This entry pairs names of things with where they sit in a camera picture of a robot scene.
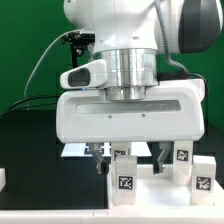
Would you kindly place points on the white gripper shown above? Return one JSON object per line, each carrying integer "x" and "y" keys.
{"x": 171, "y": 111}

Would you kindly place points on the white square table top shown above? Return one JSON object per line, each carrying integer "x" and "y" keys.
{"x": 159, "y": 191}

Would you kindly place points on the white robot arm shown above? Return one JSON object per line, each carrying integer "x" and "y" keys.
{"x": 119, "y": 96}

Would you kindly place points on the paper sheet with markers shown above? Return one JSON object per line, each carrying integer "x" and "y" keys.
{"x": 139, "y": 149}

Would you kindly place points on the white obstacle left bar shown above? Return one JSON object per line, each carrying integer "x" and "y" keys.
{"x": 2, "y": 179}

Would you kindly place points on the white obstacle bar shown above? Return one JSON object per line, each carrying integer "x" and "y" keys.
{"x": 2, "y": 179}
{"x": 94, "y": 217}

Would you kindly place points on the white obstacle front bar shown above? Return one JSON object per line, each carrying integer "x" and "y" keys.
{"x": 94, "y": 217}

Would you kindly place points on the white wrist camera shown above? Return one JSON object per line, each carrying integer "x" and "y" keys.
{"x": 90, "y": 75}

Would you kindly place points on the black camera stand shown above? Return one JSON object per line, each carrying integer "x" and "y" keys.
{"x": 79, "y": 40}

